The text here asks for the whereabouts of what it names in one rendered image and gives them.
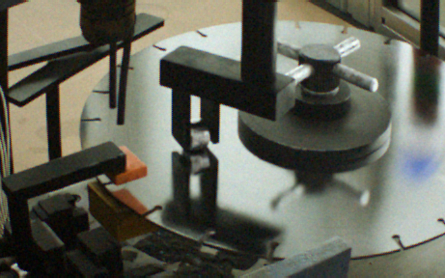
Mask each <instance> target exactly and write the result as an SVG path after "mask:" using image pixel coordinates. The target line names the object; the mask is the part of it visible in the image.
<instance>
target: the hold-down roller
mask: <svg viewBox="0 0 445 278"><path fill-rule="evenodd" d="M209 142H210V135H209V127H208V125H207V122H205V120H204V119H203V118H193V119H191V149H190V150H198V149H201V148H204V147H207V146H208V145H209Z"/></svg>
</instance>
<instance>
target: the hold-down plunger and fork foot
mask: <svg viewBox="0 0 445 278"><path fill-rule="evenodd" d="M277 18H278V3H269V4H254V3H249V2H242V15H241V45H240V61H237V60H234V59H231V58H227V57H224V56H220V55H217V54H214V53H210V52H207V51H205V50H201V49H198V48H195V47H191V46H188V45H181V46H179V47H178V48H176V49H175V50H173V51H172V52H170V53H169V54H167V55H166V56H164V57H163V58H161V59H160V66H159V85H160V86H163V87H166V88H169V89H172V136H173V137H174V138H175V140H176V141H177V142H178V143H179V144H180V146H181V147H182V148H183V149H184V150H185V151H187V150H190V149H191V96H194V97H198V98H199V99H200V111H199V118H203V119H204V120H205V122H207V125H208V127H209V135H210V142H211V143H212V144H218V143H219V142H220V104H221V105H224V106H228V107H231V108H234V109H236V110H240V111H243V112H246V113H250V114H253V115H256V116H259V117H262V118H265V119H267V120H268V121H272V122H276V121H278V120H279V119H280V118H281V116H282V115H284V114H285V113H286V112H287V111H288V110H290V109H291V108H292V107H293V106H294V104H295V86H296V78H295V77H293V76H289V75H286V74H284V73H280V72H277V63H276V57H277V37H278V28H277Z"/></svg>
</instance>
